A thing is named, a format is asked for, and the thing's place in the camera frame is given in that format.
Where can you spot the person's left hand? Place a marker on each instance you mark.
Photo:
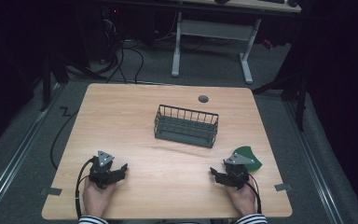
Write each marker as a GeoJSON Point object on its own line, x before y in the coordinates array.
{"type": "Point", "coordinates": [95, 199]}

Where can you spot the green flat curved piece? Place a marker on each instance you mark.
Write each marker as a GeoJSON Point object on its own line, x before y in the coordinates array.
{"type": "Point", "coordinates": [251, 157]}

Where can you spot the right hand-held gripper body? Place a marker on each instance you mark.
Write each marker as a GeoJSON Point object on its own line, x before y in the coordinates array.
{"type": "Point", "coordinates": [236, 172]}

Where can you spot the small red object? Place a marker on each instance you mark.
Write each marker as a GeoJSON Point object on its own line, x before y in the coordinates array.
{"type": "Point", "coordinates": [267, 44]}

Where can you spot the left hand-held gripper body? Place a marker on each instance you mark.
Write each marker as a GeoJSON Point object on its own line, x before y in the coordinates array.
{"type": "Point", "coordinates": [101, 174]}

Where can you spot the grey round table grommet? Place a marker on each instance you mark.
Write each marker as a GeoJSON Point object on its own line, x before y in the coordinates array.
{"type": "Point", "coordinates": [203, 99]}

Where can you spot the white-framed wooden desk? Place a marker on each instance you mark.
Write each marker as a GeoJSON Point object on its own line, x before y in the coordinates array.
{"type": "Point", "coordinates": [213, 29]}

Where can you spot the metal floor rail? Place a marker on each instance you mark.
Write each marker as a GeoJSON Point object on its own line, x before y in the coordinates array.
{"type": "Point", "coordinates": [315, 158]}
{"type": "Point", "coordinates": [14, 160]}

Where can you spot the black metal stand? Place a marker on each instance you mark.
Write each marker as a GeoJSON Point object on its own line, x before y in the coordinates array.
{"type": "Point", "coordinates": [300, 99]}
{"type": "Point", "coordinates": [47, 84]}

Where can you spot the grey tape strip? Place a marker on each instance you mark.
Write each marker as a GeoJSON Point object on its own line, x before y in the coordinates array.
{"type": "Point", "coordinates": [51, 191]}
{"type": "Point", "coordinates": [282, 187]}

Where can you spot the person's right hand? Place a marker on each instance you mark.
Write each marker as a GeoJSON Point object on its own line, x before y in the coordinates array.
{"type": "Point", "coordinates": [243, 199]}

